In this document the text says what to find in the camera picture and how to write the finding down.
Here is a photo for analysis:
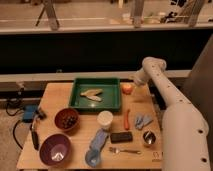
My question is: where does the blue measuring scoop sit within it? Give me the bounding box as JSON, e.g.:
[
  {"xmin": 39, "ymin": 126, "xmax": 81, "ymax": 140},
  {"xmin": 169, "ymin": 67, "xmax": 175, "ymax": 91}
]
[{"xmin": 85, "ymin": 149, "xmax": 101, "ymax": 167}]

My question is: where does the black sponge block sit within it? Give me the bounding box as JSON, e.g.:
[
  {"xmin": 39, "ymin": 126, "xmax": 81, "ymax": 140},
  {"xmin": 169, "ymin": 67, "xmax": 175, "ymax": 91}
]
[{"xmin": 110, "ymin": 132, "xmax": 133, "ymax": 143}]

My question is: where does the brown bowl with dark items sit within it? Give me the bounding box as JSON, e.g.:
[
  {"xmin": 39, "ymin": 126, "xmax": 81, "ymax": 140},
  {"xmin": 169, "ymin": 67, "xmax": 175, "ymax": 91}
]
[{"xmin": 54, "ymin": 108, "xmax": 79, "ymax": 132}]

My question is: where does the light blue crumpled glove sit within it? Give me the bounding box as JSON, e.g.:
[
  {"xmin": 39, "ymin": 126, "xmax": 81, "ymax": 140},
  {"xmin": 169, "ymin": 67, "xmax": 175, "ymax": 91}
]
[{"xmin": 134, "ymin": 115, "xmax": 153, "ymax": 130}]

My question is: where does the black handled tool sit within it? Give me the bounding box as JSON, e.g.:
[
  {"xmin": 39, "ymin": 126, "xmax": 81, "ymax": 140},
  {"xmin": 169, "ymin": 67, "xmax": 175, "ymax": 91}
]
[{"xmin": 30, "ymin": 108, "xmax": 46, "ymax": 150}]

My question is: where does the purple bowl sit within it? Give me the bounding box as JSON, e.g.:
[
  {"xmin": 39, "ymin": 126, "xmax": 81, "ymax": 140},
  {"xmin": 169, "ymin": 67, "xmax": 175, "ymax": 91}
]
[{"xmin": 39, "ymin": 134, "xmax": 71, "ymax": 166}]

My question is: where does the blue box device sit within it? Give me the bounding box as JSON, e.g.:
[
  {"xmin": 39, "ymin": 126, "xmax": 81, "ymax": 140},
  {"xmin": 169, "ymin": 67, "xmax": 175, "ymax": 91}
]
[{"xmin": 22, "ymin": 105, "xmax": 38, "ymax": 123}]

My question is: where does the orange carrot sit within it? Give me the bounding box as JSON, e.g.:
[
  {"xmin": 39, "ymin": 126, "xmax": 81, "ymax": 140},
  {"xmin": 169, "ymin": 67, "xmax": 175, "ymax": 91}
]
[{"xmin": 124, "ymin": 109, "xmax": 130, "ymax": 130}]

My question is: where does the white plastic cup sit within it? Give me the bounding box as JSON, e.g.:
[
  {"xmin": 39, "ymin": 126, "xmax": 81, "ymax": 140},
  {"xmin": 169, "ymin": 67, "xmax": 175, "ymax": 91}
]
[{"xmin": 97, "ymin": 111, "xmax": 113, "ymax": 130}]

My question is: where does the silver fork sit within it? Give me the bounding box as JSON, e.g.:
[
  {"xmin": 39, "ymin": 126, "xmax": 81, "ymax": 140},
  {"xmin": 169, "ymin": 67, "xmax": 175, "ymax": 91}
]
[{"xmin": 109, "ymin": 147, "xmax": 141, "ymax": 154}]

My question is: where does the shiny metal cup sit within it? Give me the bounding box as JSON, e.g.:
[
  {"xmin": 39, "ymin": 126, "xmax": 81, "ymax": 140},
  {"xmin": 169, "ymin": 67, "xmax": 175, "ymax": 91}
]
[{"xmin": 142, "ymin": 131, "xmax": 156, "ymax": 147}]

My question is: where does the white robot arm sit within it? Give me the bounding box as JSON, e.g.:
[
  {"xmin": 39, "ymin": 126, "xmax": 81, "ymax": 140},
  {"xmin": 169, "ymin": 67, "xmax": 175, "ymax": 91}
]
[{"xmin": 133, "ymin": 57, "xmax": 211, "ymax": 171}]

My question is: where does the green plastic tray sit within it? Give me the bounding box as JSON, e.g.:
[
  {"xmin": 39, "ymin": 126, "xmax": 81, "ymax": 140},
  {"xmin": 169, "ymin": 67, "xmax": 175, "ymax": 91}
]
[{"xmin": 69, "ymin": 78, "xmax": 121, "ymax": 112}]

